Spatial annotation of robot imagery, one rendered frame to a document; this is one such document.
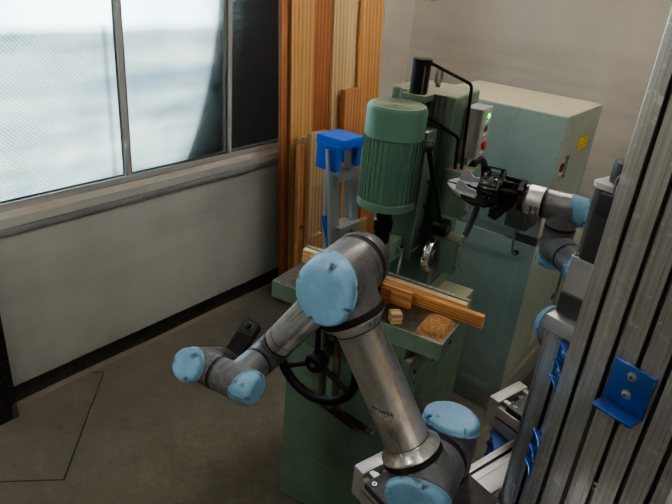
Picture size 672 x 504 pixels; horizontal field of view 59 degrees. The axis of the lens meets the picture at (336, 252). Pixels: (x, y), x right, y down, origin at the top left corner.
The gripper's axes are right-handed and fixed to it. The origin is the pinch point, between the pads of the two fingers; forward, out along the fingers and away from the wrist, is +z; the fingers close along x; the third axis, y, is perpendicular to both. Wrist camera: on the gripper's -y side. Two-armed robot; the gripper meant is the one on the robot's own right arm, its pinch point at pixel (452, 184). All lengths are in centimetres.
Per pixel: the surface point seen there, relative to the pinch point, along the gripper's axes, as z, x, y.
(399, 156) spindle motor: 16.9, -3.1, 2.7
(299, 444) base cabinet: 37, 69, -80
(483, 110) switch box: 5.4, -36.2, -8.6
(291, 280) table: 47, 30, -32
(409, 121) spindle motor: 15.6, -9.5, 10.5
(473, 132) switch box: 7.2, -31.9, -14.4
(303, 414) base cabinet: 36, 61, -69
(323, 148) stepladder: 85, -46, -62
